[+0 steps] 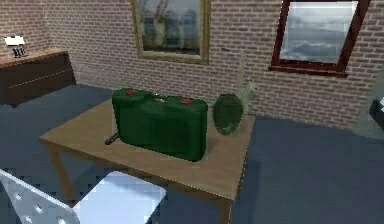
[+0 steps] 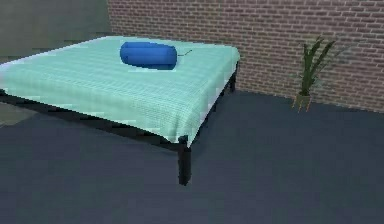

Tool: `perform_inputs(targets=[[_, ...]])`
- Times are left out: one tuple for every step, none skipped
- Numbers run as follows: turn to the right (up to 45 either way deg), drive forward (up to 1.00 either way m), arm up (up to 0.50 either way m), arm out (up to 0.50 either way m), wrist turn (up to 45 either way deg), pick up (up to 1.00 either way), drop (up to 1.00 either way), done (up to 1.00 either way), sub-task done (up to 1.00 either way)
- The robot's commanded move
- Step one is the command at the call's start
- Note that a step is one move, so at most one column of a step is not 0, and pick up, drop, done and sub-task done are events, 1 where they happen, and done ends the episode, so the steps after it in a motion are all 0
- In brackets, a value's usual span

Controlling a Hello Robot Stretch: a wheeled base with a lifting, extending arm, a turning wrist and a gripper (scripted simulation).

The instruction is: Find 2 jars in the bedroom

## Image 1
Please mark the dark green vase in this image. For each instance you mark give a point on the dark green vase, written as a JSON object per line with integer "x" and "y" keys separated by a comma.
{"x": 227, "y": 113}

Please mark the green suitcase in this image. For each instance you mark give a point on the green suitcase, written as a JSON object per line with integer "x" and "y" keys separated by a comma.
{"x": 160, "y": 126}

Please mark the wooden table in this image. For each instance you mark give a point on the wooden table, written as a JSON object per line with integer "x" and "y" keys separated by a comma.
{"x": 213, "y": 163}

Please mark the small black remote control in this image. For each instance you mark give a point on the small black remote control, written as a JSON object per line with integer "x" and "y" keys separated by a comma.
{"x": 111, "y": 138}

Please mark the gold framed picture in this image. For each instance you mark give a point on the gold framed picture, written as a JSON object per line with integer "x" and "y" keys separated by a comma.
{"x": 171, "y": 28}

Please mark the white chair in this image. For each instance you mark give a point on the white chair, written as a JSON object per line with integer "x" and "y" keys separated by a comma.
{"x": 110, "y": 203}

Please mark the dark red framed window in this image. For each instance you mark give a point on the dark red framed window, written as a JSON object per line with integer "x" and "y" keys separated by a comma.
{"x": 316, "y": 33}

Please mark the dark brown chest of drawers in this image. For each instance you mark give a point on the dark brown chest of drawers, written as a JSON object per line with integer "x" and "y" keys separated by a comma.
{"x": 33, "y": 78}

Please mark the black object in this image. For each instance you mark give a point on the black object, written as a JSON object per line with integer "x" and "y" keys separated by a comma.
{"x": 378, "y": 111}

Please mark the white shade table lamp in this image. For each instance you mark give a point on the white shade table lamp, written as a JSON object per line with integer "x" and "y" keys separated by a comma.
{"x": 15, "y": 44}

